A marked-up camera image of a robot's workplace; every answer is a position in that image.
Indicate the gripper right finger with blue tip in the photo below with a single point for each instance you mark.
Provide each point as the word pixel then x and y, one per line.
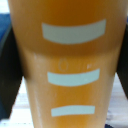
pixel 122 80

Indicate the gripper left finger with blue tip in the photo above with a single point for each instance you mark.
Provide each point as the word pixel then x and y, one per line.
pixel 9 73

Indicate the orange toy bread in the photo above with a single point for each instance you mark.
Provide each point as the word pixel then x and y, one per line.
pixel 71 56

